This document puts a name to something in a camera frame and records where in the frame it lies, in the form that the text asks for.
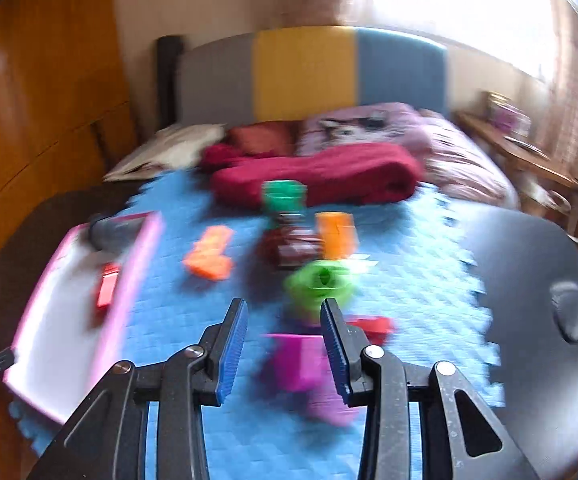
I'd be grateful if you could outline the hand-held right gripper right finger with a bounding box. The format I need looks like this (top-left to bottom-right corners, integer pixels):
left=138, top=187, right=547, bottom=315
left=320, top=298, right=542, bottom=480

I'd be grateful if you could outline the pink rimmed white tray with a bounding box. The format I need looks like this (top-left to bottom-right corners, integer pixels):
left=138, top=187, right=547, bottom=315
left=4, top=211, right=164, bottom=426

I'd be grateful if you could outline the orange stepped building block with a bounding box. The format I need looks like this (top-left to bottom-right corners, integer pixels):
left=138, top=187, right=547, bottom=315
left=183, top=225, right=234, bottom=281

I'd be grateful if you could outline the magenta building block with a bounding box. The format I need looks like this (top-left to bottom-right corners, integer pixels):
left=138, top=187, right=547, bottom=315
left=261, top=332, right=362, bottom=428

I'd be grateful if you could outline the red plastic piece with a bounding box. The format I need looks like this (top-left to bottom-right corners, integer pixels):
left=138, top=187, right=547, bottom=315
left=96, top=262, right=122, bottom=311

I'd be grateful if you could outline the crimson blanket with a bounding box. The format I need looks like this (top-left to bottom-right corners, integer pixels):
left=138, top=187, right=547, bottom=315
left=201, top=142, right=422, bottom=208

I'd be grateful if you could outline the dark red pillow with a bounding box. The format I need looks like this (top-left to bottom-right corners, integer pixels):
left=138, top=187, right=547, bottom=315
left=226, top=122, right=294, bottom=156

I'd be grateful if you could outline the white cloth bag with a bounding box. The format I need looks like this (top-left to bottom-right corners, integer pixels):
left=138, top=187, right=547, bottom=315
left=104, top=124, right=227, bottom=183

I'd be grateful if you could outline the teal green plastic spool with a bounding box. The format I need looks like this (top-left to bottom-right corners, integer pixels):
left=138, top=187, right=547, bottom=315
left=261, top=180, right=307, bottom=218

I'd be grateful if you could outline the black upright post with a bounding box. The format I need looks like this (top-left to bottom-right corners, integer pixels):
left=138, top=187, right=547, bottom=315
left=156, top=35, right=184, bottom=126

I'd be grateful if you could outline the wooden wardrobe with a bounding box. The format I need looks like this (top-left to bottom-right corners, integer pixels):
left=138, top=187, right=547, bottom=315
left=0, top=0, right=140, bottom=461

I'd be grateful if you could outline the purple cat print pillow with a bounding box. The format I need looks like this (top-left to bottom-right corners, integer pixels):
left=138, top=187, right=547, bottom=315
left=294, top=102, right=450, bottom=158

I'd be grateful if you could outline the red building block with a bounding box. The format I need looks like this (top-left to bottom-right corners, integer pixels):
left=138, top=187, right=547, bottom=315
left=344, top=314, right=394, bottom=346

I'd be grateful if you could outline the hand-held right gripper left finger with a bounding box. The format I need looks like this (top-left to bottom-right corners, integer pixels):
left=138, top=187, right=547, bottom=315
left=26, top=298, right=250, bottom=480

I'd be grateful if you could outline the orange cup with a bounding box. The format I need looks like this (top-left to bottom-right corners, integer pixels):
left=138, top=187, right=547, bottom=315
left=316, top=211, right=360, bottom=261

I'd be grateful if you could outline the dark red jar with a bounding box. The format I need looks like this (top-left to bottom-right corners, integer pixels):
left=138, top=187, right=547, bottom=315
left=256, top=215, right=324, bottom=271

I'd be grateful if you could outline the light green plastic ring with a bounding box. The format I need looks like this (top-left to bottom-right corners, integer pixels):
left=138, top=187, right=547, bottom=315
left=284, top=260, right=357, bottom=318

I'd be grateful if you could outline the wooden side table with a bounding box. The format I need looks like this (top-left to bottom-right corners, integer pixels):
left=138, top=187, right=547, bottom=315
left=456, top=110, right=578, bottom=261

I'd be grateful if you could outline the grey yellow blue headboard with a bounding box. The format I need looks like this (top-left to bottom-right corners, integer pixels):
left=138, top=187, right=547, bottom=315
left=176, top=25, right=450, bottom=126

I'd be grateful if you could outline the bright window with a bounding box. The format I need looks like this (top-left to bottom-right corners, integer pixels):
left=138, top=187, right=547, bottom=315
left=354, top=0, right=570, bottom=81

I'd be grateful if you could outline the purple box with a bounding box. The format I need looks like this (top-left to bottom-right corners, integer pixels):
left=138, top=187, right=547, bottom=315
left=486, top=92, right=532, bottom=136

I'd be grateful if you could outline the blue foam mat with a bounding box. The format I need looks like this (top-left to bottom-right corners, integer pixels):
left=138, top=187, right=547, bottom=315
left=9, top=167, right=507, bottom=480

